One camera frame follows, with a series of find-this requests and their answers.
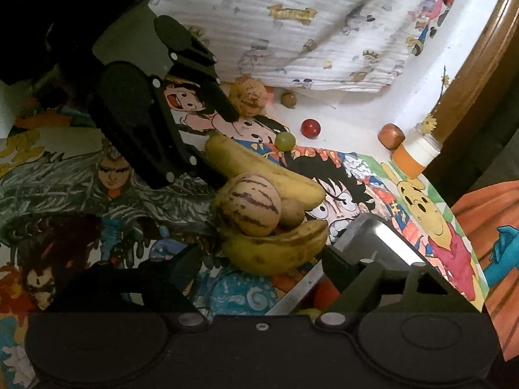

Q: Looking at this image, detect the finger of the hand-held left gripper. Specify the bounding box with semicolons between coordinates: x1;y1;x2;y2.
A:
167;36;241;124
133;75;227;190

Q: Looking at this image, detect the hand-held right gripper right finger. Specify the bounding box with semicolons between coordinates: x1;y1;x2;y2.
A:
316;245;481;329

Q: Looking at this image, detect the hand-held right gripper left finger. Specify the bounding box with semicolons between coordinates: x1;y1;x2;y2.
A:
53;245;211;327

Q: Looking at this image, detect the metal tray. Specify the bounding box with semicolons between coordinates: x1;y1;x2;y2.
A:
265;213;430;317

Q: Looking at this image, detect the short spotted yellow banana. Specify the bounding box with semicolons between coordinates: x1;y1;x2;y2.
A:
221;219;329;277

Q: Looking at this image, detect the brown oval fruit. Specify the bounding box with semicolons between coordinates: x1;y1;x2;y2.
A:
280;198;306;230

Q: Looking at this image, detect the long yellow banana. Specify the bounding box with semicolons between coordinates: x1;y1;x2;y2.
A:
205;134;327;211

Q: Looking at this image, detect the striped pepino melon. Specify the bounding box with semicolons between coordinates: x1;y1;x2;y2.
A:
213;172;282;238

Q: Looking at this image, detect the red cherry tomato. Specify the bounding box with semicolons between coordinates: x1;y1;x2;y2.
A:
312;279;341;312
300;119;321;139

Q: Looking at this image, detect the walnut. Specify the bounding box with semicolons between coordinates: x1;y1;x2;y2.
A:
228;76;268;117

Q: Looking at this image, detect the colourful cartoon-print table cover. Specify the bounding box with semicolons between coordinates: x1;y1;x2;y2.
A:
0;75;487;389

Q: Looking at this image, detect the white cartoon-print blanket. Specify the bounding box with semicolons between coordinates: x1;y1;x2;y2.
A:
148;0;475;94

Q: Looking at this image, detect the orange and white jar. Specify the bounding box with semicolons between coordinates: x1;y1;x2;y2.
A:
391;124;442;179

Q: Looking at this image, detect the brown rounded ornament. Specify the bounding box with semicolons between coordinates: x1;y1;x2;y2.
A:
378;123;406;149

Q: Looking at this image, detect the orange dress painting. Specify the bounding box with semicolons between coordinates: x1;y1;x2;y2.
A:
450;184;519;365

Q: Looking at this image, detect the dried yellow flower sprig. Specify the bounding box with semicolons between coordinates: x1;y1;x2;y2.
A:
422;67;451;134

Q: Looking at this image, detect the wooden furniture frame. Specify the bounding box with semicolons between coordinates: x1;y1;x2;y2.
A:
422;0;519;179

